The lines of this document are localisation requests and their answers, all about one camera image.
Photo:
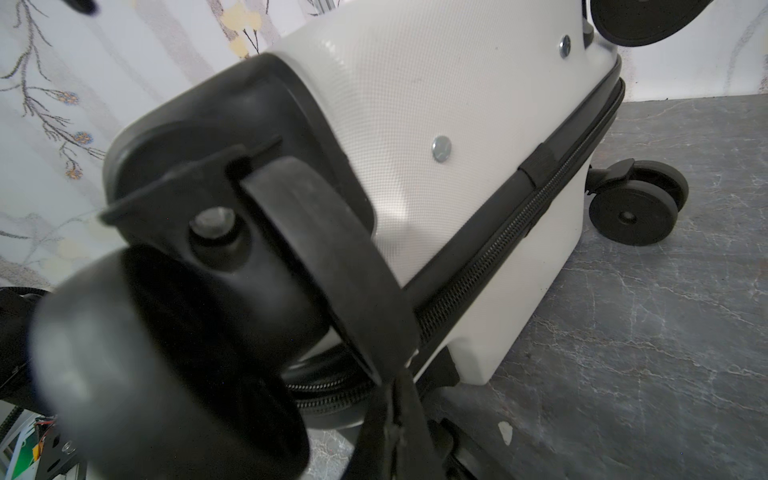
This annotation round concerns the white hard-shell suitcase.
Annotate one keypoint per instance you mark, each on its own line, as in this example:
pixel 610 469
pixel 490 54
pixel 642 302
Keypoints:
pixel 393 186

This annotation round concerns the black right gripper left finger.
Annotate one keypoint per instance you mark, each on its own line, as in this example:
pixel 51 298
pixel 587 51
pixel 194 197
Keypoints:
pixel 394 441

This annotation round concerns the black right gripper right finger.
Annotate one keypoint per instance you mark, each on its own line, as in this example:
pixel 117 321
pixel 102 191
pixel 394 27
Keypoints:
pixel 469 460

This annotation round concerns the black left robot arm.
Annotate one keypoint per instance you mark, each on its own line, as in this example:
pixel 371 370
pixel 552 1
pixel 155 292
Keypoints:
pixel 17 386

